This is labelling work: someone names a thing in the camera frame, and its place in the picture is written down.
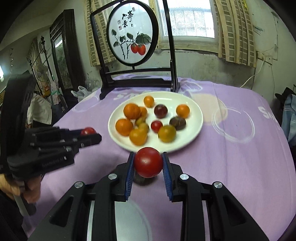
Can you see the red cherry tomato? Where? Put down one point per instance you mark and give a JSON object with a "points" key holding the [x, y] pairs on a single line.
{"points": [[88, 131]]}

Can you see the white plastic bag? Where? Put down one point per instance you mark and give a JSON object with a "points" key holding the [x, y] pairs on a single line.
{"points": [[81, 94]]}

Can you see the bright orange mandarin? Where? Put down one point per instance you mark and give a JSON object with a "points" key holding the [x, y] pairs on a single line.
{"points": [[143, 112]]}

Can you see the dark orange mandarin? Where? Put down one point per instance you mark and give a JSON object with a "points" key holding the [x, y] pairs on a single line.
{"points": [[124, 127]]}

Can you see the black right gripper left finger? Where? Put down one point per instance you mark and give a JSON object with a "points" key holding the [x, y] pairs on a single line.
{"points": [[87, 211]]}

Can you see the blue clothes pile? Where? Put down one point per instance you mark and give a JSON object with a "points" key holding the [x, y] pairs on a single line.
{"points": [[289, 120]]}

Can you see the purple tablecloth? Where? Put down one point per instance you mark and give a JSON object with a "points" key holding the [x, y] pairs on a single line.
{"points": [[241, 145]]}

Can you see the large red tomato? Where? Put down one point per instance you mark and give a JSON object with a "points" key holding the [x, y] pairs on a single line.
{"points": [[148, 162]]}

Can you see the small red tomato on plate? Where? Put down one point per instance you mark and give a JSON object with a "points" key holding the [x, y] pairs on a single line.
{"points": [[156, 125]]}

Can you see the operator hand on handle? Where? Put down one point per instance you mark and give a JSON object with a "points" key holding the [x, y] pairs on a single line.
{"points": [[31, 192]]}

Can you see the checkered curtain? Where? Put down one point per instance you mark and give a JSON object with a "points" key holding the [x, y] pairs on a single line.
{"points": [[100, 24], [236, 42]]}

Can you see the right checkered curtain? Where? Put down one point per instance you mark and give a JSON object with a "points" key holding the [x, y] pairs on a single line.
{"points": [[236, 42]]}

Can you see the dark framed mirror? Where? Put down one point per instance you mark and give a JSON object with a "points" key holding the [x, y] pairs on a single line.
{"points": [[66, 56]]}

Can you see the window with mesh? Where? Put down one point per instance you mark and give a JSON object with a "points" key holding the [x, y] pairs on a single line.
{"points": [[194, 25]]}

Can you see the smooth orange tomato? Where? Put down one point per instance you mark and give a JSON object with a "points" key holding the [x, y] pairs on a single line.
{"points": [[182, 111]]}

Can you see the yellow green tomato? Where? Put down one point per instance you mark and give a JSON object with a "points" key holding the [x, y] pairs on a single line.
{"points": [[167, 133]]}

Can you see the small olive green fruit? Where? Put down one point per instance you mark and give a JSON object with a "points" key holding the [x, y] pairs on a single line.
{"points": [[139, 120]]}

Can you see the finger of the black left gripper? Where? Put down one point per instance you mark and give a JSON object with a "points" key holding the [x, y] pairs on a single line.
{"points": [[69, 146], [54, 134]]}

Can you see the standing fan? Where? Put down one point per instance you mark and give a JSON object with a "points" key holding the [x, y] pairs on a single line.
{"points": [[41, 72]]}

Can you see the large orange mandarin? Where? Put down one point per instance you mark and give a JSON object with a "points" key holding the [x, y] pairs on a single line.
{"points": [[132, 111]]}

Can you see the dark orange persimmon tomato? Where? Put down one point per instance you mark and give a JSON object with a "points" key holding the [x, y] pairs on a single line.
{"points": [[138, 137]]}

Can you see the yellow orange round fruit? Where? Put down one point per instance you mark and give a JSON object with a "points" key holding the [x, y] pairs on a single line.
{"points": [[143, 127]]}

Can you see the small orange fruit back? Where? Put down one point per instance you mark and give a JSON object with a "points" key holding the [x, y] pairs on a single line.
{"points": [[149, 101]]}

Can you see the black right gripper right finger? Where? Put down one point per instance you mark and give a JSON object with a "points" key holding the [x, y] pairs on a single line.
{"points": [[208, 210]]}

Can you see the left checkered curtain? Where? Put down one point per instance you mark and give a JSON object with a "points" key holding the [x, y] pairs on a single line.
{"points": [[100, 24]]}

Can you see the dark brown green tomato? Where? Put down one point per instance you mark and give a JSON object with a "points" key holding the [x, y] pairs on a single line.
{"points": [[178, 123]]}

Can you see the dark red plum tomato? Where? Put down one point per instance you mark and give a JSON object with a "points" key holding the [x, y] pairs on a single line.
{"points": [[160, 111]]}

